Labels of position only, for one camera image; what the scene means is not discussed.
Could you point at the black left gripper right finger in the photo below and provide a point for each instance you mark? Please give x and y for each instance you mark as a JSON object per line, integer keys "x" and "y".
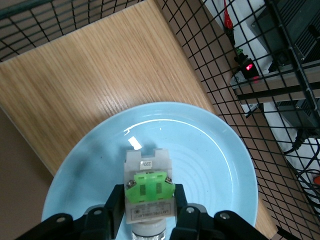
{"x": 187, "y": 222}

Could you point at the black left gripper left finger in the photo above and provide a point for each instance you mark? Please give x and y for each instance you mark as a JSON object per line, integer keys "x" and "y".
{"x": 110, "y": 215}

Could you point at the red push button switch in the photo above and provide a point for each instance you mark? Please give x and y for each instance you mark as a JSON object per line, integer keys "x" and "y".
{"x": 148, "y": 190}

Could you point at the light blue round plate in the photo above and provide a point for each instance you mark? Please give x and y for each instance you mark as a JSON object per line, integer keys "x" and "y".
{"x": 205, "y": 155}

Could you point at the red digit display module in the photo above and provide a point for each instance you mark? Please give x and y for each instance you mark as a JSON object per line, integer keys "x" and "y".
{"x": 249, "y": 67}

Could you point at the red clip lead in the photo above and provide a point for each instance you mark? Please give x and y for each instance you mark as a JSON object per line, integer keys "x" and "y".
{"x": 228, "y": 20}

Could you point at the black power supply unit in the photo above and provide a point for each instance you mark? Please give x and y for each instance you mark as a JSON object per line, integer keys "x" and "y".
{"x": 295, "y": 30}

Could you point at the aluminium camera mount post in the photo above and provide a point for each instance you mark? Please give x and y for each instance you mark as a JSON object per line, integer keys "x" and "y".
{"x": 246, "y": 81}

